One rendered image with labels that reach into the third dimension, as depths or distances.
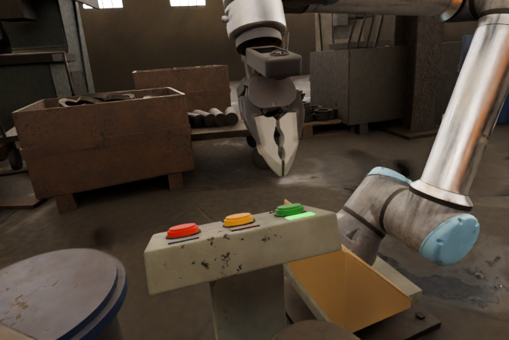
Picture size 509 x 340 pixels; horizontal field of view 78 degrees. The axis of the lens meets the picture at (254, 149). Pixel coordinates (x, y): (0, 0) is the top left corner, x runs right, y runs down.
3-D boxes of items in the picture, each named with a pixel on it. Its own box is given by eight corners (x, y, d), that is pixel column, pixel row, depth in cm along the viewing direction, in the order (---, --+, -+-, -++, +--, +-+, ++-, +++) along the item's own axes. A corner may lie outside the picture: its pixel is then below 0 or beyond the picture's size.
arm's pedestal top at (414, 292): (279, 269, 112) (279, 260, 111) (353, 245, 123) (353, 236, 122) (331, 339, 84) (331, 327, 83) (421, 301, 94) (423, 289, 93)
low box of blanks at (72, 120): (179, 157, 279) (169, 82, 260) (198, 185, 214) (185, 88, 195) (60, 178, 246) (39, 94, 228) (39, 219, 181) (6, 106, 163)
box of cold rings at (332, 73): (395, 110, 419) (400, 42, 394) (453, 123, 331) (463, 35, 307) (309, 120, 393) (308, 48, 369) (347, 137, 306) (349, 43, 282)
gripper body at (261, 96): (283, 119, 53) (272, 50, 54) (302, 107, 45) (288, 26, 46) (239, 124, 52) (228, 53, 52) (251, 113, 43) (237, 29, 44)
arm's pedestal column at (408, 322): (266, 284, 117) (264, 266, 115) (354, 254, 130) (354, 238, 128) (327, 382, 81) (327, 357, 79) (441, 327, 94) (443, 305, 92)
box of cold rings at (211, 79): (219, 118, 449) (213, 63, 428) (234, 129, 373) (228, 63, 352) (144, 127, 420) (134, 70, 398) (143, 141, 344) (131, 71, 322)
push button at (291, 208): (309, 217, 43) (307, 204, 43) (282, 223, 42) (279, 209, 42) (298, 213, 47) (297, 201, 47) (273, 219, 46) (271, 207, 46)
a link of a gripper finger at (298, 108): (304, 139, 47) (295, 82, 48) (309, 138, 46) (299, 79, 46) (275, 143, 46) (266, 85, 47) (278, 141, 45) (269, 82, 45)
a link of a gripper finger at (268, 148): (273, 176, 50) (264, 119, 51) (285, 176, 45) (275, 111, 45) (254, 179, 50) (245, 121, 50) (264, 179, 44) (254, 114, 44)
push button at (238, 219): (257, 228, 41) (255, 214, 42) (227, 234, 41) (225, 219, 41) (251, 223, 45) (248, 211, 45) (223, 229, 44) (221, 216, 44)
